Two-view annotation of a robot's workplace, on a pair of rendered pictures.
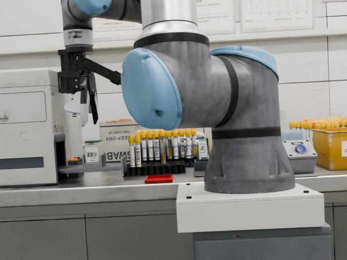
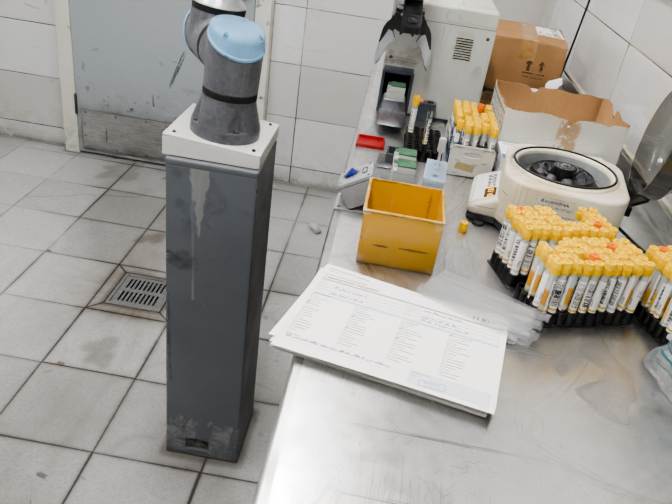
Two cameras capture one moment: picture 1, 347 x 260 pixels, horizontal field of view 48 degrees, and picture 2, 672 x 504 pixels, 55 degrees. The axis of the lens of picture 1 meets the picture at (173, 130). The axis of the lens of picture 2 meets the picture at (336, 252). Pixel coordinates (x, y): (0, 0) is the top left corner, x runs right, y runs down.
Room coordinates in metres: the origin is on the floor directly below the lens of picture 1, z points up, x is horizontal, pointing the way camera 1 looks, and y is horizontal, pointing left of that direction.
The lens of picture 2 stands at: (0.95, -1.46, 1.43)
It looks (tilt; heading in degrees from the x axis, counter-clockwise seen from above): 30 degrees down; 91
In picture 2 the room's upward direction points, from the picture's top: 9 degrees clockwise
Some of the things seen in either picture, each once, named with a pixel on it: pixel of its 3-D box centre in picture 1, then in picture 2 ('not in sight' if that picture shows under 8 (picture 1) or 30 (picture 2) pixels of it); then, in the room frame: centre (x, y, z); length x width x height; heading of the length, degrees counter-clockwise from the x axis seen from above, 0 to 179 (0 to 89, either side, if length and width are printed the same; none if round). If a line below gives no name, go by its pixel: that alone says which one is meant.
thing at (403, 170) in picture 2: not in sight; (402, 177); (1.04, -0.22, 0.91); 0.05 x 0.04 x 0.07; 178
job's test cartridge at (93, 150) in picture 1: (94, 153); (395, 97); (1.02, 0.21, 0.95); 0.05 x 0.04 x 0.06; 178
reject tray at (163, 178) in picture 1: (159, 178); (370, 141); (0.97, 0.04, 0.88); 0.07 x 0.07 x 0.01; 88
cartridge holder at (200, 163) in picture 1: (203, 166); (397, 158); (1.04, -0.08, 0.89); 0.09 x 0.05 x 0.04; 176
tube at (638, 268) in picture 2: not in sight; (627, 292); (1.39, -0.59, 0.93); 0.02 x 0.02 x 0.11
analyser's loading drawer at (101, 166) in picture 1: (86, 163); (393, 104); (1.02, 0.23, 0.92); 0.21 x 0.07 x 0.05; 88
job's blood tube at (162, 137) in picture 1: (163, 153); (426, 131); (1.10, 0.03, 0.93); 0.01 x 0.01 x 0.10
